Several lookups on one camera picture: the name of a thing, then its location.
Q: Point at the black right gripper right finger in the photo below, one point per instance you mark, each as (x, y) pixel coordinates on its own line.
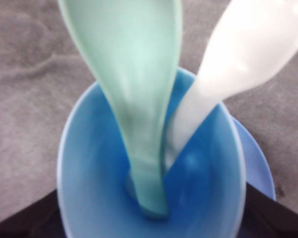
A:
(266, 218)

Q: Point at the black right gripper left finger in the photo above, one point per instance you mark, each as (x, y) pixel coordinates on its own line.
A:
(41, 219)

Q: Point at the light blue plastic cup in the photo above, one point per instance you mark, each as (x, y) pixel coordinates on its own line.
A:
(100, 196)

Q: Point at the white plastic fork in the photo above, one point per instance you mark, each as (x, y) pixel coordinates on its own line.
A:
(252, 41)

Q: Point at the mint green plastic spoon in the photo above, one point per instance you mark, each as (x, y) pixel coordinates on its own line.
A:
(132, 48)

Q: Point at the blue plastic plate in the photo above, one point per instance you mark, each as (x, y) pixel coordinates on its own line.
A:
(258, 172)

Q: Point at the dark grey tablecloth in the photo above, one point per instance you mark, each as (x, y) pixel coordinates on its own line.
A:
(42, 75)

